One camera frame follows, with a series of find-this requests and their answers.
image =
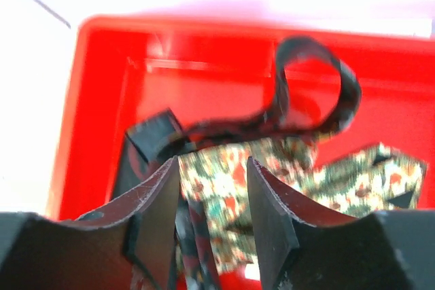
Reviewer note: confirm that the red plastic bin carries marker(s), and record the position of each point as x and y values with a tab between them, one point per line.
127	69

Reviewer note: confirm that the floral cream patterned tie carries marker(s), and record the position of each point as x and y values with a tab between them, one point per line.
368	180

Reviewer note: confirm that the dark red patterned tie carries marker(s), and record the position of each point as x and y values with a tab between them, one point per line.
315	97

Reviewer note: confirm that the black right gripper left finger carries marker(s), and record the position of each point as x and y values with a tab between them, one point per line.
128	243

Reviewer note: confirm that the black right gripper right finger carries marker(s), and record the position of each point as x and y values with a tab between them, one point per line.
302	244

